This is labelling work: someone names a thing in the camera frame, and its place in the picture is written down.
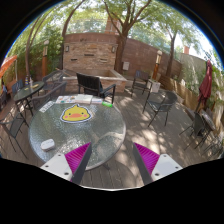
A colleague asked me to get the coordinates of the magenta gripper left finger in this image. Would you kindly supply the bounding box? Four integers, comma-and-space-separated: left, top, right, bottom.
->
41, 143, 92, 185

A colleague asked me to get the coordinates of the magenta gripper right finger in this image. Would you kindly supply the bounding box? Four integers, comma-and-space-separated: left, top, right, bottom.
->
133, 143, 182, 185

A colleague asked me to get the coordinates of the yellow duck mouse pad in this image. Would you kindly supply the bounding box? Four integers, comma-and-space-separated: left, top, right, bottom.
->
60, 104, 91, 123

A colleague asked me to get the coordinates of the round glass patio table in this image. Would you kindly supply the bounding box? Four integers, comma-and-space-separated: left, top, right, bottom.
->
29, 101, 126, 170

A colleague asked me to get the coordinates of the metal chair far right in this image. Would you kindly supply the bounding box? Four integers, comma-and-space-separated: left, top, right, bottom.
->
187, 112, 212, 147

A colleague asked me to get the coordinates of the dark metal chair right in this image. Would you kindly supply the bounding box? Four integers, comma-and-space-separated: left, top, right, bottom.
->
143, 90, 177, 122

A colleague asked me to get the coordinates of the small keyboard card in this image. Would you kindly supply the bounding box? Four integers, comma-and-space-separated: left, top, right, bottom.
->
39, 101, 55, 113

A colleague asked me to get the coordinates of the colourful flat booklet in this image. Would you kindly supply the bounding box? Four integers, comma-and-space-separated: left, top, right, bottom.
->
56, 96, 76, 104

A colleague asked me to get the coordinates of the white book stack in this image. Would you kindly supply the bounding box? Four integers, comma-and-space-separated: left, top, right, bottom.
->
75, 94, 93, 104

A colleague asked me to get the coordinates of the metal chair front left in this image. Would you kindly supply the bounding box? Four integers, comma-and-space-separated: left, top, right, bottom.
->
0, 112, 28, 158

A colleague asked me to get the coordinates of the green marker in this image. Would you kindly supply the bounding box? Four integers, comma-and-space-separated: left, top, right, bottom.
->
102, 102, 113, 108

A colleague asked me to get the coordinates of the grey chair behind table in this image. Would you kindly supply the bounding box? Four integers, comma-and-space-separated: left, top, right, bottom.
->
32, 81, 67, 110

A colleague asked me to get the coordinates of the black wicker chair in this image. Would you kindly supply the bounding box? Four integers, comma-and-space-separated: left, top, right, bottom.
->
77, 73, 116, 102

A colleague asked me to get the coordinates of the small round side table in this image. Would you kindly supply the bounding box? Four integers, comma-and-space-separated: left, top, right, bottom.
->
13, 81, 44, 112

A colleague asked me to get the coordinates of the closed red patio umbrella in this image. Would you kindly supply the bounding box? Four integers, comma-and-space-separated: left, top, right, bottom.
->
197, 60, 212, 110

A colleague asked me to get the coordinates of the orange umbrella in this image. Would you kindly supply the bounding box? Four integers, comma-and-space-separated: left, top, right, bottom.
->
0, 55, 17, 78

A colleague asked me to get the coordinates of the black chair by wall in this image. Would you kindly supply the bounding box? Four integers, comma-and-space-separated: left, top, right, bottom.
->
131, 70, 150, 92

